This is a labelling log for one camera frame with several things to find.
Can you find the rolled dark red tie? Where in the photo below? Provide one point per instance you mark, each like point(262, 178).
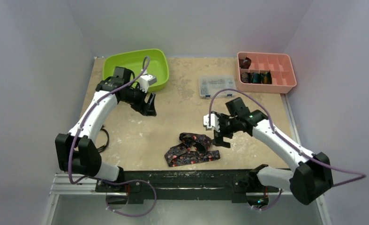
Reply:
point(245, 63)

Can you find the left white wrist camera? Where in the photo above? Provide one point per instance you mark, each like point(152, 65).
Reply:
point(145, 81)

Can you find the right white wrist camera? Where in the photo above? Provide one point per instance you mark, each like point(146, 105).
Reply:
point(211, 121)

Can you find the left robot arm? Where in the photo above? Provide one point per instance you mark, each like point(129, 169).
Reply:
point(76, 150)

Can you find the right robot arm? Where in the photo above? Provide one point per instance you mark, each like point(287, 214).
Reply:
point(308, 175)

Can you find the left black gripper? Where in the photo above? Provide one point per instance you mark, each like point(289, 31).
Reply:
point(146, 108)

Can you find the rolled dark gold tie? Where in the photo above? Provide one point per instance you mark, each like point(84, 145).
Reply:
point(266, 77)

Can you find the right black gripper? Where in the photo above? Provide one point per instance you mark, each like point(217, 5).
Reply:
point(222, 129)

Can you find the dark floral patterned tie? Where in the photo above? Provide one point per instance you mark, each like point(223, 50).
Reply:
point(192, 149)

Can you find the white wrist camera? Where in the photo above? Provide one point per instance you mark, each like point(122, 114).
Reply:
point(211, 121)
point(145, 81)

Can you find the green plastic tub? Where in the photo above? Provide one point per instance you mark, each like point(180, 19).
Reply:
point(133, 60)

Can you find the pink divided organizer tray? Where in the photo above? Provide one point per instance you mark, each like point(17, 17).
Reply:
point(280, 65)

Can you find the rolled teal tie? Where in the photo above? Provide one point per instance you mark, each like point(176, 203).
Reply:
point(256, 78)

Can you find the clear plastic parts box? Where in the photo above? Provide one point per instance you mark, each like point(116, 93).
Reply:
point(210, 84)

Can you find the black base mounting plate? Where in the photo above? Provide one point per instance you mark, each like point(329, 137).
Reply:
point(235, 185)

